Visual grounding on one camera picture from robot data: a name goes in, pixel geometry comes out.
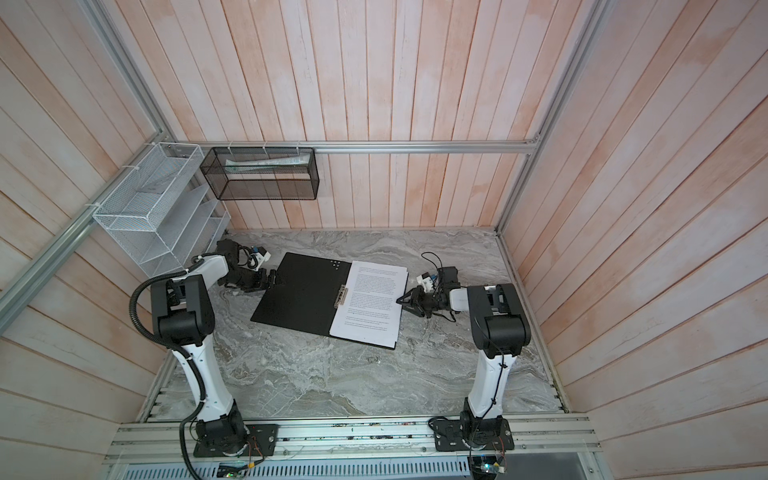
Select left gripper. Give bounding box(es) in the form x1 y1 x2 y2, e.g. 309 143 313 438
220 267 288 293

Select blue folder black inside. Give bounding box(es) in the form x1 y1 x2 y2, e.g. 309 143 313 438
251 252 352 337

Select printed paper sheet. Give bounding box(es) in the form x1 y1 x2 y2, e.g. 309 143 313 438
329 261 408 349

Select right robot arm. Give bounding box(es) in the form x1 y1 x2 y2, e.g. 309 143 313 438
396 267 532 452

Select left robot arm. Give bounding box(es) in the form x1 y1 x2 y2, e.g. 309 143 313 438
141 239 277 461

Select black mesh basket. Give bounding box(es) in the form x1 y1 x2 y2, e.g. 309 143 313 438
201 146 320 201

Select papers in black basket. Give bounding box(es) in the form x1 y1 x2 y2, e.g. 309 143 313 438
224 154 311 175

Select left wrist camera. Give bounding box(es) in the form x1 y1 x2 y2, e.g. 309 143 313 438
247 247 271 270

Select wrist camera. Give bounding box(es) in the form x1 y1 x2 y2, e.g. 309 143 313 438
247 247 271 270
416 272 436 293

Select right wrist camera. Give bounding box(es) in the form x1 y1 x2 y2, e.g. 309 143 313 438
416 272 436 293

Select white wire mesh shelf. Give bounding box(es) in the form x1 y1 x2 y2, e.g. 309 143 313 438
94 143 231 277

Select black corrugated cable conduit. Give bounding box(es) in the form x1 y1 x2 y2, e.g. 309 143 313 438
128 254 208 480

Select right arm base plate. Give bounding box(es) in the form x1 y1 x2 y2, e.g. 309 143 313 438
427 416 515 452

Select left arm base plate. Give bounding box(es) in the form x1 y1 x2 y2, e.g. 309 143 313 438
193 422 279 458

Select aluminium frame bar back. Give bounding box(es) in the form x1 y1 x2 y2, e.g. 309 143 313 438
191 140 538 154

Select aluminium frame bar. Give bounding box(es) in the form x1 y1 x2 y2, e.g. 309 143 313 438
191 140 538 154
1 131 171 333
493 1 614 234

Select aluminium front rail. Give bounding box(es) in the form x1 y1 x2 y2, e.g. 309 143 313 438
104 414 601 464

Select aluminium frame bar left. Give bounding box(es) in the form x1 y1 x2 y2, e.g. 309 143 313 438
1 131 171 333

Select aluminium frame bar right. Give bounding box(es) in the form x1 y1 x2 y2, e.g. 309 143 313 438
493 1 614 234

